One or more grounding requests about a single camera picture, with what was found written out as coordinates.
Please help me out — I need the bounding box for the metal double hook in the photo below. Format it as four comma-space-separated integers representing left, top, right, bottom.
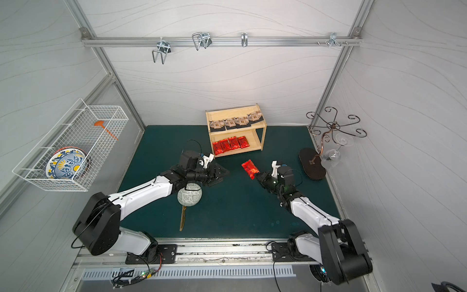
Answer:
192, 32, 212, 51
152, 38, 171, 64

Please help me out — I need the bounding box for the metal rail bar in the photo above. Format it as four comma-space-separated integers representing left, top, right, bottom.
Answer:
81, 35, 363, 48

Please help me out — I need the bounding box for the blue yellow patterned plate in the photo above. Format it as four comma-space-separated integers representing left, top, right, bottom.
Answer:
45, 147, 88, 180

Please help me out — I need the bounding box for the metal double hook middle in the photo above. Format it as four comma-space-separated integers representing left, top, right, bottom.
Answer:
192, 32, 212, 51

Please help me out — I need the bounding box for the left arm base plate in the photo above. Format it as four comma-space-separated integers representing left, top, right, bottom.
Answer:
125, 244, 178, 265

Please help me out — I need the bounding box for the green table mat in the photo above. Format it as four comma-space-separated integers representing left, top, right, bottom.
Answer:
120, 125, 339, 239

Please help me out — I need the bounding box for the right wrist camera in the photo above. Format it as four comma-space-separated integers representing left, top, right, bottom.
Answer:
271, 161, 282, 179

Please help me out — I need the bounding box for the copper glass holder stand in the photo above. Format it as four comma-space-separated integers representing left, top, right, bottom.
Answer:
299, 107, 367, 181

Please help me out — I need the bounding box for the small metal hook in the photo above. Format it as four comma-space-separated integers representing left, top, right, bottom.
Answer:
241, 32, 248, 47

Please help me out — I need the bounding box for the red tea bag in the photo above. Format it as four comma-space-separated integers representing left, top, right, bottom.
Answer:
237, 136, 250, 149
228, 136, 241, 150
212, 142, 224, 156
242, 160, 260, 180
219, 139, 232, 153

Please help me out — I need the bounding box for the clear wine glass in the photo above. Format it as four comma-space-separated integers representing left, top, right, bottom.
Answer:
321, 131, 354, 170

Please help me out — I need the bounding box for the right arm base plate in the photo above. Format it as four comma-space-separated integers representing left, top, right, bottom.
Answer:
266, 241, 316, 262

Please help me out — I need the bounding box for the floral tea bag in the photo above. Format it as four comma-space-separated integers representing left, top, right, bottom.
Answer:
208, 120, 226, 133
234, 116, 251, 128
224, 118, 237, 130
247, 111, 264, 124

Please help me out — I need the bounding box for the wooden two-tier shelf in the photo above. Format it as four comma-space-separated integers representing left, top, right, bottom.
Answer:
206, 104, 267, 157

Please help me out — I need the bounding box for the metal double hook left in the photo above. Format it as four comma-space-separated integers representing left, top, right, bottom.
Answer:
152, 38, 171, 64

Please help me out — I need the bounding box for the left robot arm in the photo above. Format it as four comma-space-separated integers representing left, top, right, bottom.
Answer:
72, 162, 229, 256

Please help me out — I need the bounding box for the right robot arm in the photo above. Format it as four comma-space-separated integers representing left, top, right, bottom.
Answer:
254, 165, 373, 285

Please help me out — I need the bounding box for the green patterned hand fan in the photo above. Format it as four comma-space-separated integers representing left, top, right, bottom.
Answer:
177, 182, 203, 231

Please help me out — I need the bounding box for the orange spatula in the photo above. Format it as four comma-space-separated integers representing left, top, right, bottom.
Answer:
94, 120, 118, 140

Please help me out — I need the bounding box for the white wire basket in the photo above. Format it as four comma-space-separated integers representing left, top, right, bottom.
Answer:
12, 99, 129, 192

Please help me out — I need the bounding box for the metal hook right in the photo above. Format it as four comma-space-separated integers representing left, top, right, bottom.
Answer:
316, 32, 348, 47

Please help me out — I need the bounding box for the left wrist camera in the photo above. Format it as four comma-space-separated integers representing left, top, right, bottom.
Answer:
179, 150, 215, 170

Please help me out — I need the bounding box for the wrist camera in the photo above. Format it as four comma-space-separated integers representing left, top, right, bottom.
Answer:
271, 161, 282, 179
179, 150, 215, 170

